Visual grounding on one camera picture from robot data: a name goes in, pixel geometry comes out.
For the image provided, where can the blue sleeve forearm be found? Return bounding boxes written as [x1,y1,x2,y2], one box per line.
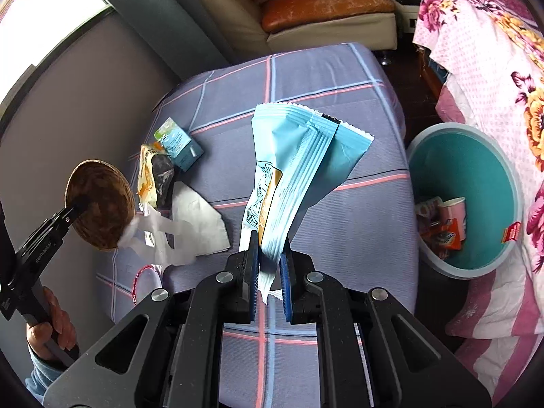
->
[24,347,64,404]

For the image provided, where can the teal trash bin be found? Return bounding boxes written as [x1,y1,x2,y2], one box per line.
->
[407,122,523,280]

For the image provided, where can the yellow snack bag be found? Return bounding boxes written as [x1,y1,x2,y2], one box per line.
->
[136,144,175,209]

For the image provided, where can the person's left hand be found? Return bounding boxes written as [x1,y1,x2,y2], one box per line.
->
[27,286,77,361]

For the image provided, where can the green clear plastic wrapper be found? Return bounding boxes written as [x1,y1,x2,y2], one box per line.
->
[117,207,197,267]

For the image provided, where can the pink paper cup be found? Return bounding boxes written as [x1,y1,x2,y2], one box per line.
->
[438,197,466,241]

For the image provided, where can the brown round bowl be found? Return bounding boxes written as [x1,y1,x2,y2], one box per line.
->
[65,159,136,252]

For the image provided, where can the pink floral quilt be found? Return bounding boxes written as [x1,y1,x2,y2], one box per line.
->
[408,0,543,407]

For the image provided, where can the light blue snack wrapper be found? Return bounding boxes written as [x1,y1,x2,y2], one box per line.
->
[239,102,374,302]

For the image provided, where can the grey blue curtain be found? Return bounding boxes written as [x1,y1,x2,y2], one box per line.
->
[106,0,240,80]

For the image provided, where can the beige sofa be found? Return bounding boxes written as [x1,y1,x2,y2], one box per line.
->
[199,0,397,59]

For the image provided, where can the orange snack wrapper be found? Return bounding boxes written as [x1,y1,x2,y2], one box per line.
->
[421,219,462,260]

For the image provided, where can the orange leather seat cushion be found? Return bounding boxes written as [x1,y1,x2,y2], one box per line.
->
[261,0,395,33]

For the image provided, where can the clear lid red rim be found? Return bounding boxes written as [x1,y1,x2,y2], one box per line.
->
[131,264,163,306]

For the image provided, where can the teal milk carton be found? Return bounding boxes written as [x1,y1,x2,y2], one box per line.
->
[154,118,204,172]

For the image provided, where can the white paper cup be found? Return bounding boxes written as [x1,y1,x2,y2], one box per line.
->
[415,196,443,231]

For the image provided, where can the blue plaid table cloth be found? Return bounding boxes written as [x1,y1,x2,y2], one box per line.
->
[94,41,420,408]

